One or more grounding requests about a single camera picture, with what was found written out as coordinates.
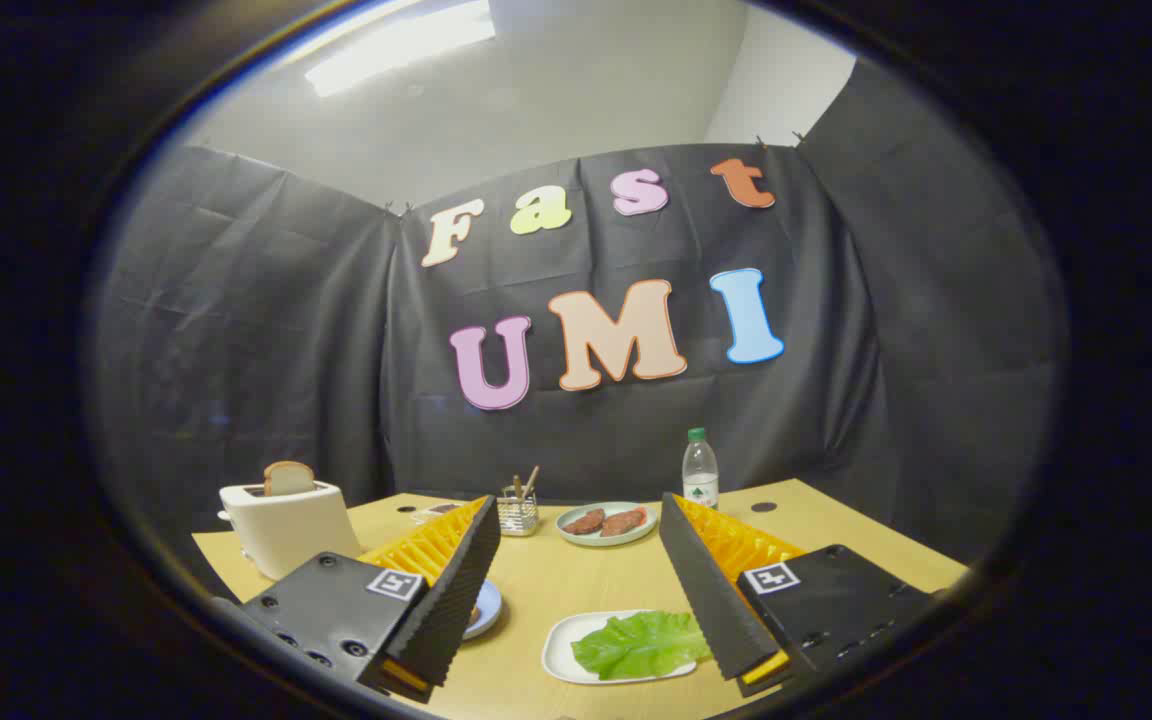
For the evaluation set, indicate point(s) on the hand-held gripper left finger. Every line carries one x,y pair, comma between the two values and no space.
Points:
456,590

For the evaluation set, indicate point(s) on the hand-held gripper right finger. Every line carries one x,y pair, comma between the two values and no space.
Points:
706,590

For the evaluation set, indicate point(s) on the green lettuce leaf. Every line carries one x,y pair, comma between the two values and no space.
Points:
636,645

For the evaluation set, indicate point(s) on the light blue round plate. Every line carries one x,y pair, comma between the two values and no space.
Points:
487,610

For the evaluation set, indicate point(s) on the small white sauce tray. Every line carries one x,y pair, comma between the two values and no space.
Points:
433,513

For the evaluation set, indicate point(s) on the metal mesh holder cup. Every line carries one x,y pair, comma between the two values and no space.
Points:
518,517

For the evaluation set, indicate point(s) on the brown meat patty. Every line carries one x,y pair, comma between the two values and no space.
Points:
584,522
624,521

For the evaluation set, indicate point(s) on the pale green round plate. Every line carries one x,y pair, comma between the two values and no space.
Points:
611,538

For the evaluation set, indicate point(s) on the clear water bottle green cap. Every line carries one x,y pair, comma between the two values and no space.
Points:
700,475

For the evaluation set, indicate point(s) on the white rectangular plate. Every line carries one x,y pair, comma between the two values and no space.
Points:
561,650

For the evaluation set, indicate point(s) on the white toaster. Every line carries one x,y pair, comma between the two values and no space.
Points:
286,528

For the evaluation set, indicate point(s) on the bread slice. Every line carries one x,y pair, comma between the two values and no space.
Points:
288,478

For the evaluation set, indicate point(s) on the black backdrop cloth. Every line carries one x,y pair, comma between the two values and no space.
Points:
286,350

